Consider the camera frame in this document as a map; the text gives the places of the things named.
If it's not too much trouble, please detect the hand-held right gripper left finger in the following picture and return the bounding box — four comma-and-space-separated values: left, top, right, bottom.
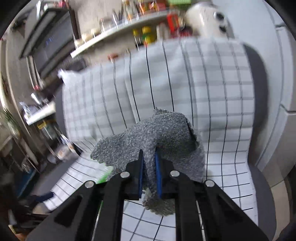
25, 149, 145, 241

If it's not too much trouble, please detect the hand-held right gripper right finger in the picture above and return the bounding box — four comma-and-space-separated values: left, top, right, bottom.
154, 149, 270, 241

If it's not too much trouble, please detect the grey fuzzy cloth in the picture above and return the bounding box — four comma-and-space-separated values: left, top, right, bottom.
90, 108, 205, 216

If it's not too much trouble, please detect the green plastic bottle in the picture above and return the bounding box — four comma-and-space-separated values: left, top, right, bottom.
95, 173, 112, 184

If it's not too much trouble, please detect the white checked blanket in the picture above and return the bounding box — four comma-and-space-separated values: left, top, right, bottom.
43, 38, 258, 234

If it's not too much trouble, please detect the blue box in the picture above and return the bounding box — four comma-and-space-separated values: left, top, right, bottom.
13, 168, 38, 198

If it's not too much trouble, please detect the white counter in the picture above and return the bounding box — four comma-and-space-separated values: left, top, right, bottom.
24, 102, 57, 126

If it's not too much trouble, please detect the metal pot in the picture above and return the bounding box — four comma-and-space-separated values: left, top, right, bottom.
31, 91, 46, 105

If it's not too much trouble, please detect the yellow jar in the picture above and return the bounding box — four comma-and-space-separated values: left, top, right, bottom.
142, 26, 157, 45

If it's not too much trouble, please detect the red packet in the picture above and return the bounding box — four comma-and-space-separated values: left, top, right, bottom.
166, 13, 184, 38

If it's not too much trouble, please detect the white cabinet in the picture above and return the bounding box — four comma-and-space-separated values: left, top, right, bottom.
252, 0, 296, 184

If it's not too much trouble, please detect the black television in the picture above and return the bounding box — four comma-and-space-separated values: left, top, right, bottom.
20, 8, 79, 80

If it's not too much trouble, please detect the white round appliance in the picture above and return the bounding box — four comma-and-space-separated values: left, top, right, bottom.
185, 2, 234, 39

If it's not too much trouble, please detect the white wall shelf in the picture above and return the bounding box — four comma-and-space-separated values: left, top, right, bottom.
70, 9, 192, 59

